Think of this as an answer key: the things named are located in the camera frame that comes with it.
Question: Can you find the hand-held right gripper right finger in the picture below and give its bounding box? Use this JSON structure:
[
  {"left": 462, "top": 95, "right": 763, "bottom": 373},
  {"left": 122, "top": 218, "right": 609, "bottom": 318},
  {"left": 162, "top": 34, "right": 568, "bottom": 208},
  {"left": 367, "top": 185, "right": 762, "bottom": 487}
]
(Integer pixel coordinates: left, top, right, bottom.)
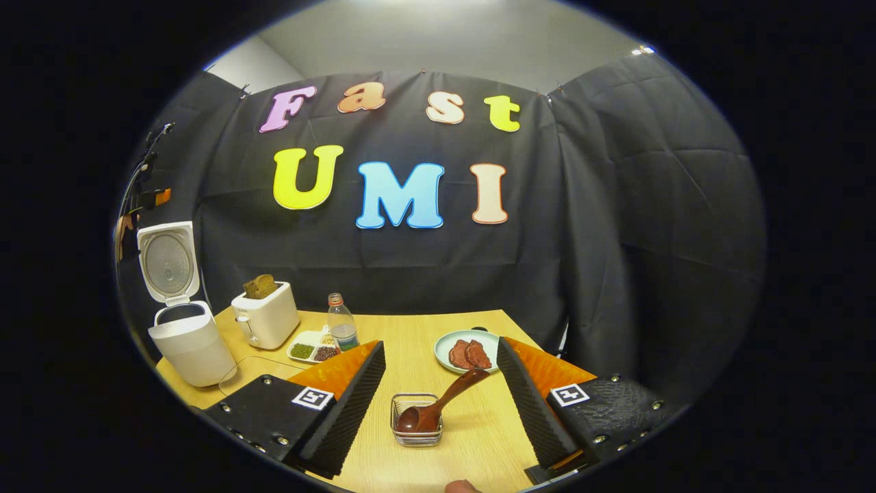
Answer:
[{"left": 496, "top": 336, "right": 675, "bottom": 487}]

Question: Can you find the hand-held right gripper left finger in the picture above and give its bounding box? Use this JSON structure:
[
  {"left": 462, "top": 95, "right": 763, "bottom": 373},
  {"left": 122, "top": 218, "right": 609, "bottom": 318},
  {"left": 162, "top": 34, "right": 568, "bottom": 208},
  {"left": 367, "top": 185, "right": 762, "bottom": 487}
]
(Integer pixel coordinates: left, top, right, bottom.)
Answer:
[{"left": 203, "top": 340, "right": 386, "bottom": 480}]

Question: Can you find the brown wooden spoon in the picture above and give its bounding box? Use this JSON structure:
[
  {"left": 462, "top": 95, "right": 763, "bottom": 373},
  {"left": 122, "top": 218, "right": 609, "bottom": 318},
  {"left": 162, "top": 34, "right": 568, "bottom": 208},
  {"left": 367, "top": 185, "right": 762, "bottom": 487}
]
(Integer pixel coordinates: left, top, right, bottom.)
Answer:
[{"left": 396, "top": 368, "right": 490, "bottom": 433}]

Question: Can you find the white rice cooker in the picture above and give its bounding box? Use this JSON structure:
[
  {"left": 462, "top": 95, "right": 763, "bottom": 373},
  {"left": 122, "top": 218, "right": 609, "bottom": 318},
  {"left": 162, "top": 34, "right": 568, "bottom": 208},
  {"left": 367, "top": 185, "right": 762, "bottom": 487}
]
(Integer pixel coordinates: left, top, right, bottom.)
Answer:
[{"left": 137, "top": 221, "right": 237, "bottom": 388}]

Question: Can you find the clear glass rice container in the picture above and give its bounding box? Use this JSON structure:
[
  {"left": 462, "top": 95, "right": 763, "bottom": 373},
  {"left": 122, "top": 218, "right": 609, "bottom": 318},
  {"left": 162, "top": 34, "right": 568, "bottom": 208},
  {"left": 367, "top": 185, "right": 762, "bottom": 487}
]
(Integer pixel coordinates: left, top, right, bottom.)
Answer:
[{"left": 218, "top": 355, "right": 305, "bottom": 398}]

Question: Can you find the white divided bean dish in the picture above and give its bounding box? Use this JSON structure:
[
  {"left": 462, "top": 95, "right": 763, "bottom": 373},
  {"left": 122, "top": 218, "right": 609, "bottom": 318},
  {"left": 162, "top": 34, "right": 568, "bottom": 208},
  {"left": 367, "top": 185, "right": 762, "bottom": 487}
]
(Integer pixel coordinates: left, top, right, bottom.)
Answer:
[{"left": 287, "top": 329, "right": 341, "bottom": 364}]

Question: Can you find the clear plastic water bottle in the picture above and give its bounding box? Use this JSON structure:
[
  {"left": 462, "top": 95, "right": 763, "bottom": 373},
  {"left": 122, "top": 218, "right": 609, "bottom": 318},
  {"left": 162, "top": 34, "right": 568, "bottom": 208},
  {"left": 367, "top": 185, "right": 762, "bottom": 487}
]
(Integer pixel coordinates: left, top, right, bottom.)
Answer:
[{"left": 327, "top": 293, "right": 359, "bottom": 351}]

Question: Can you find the pale green plate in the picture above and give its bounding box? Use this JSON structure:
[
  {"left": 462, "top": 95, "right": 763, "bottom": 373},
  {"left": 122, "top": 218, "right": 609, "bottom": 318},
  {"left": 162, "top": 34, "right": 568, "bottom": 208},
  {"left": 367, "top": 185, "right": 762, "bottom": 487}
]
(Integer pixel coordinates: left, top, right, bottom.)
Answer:
[{"left": 435, "top": 329, "right": 500, "bottom": 375}]

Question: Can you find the white toaster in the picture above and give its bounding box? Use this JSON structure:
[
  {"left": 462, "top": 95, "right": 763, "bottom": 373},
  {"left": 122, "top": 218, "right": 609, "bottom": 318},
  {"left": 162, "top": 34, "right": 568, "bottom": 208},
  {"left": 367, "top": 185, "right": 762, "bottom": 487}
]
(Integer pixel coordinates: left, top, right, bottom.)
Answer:
[{"left": 231, "top": 281, "right": 300, "bottom": 351}]

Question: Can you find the black backdrop cloth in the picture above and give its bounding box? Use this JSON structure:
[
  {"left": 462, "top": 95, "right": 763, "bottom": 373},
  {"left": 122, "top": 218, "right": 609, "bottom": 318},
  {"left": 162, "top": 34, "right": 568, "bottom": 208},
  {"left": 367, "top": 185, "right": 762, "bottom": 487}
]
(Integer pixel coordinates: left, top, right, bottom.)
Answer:
[{"left": 116, "top": 53, "right": 767, "bottom": 405}]

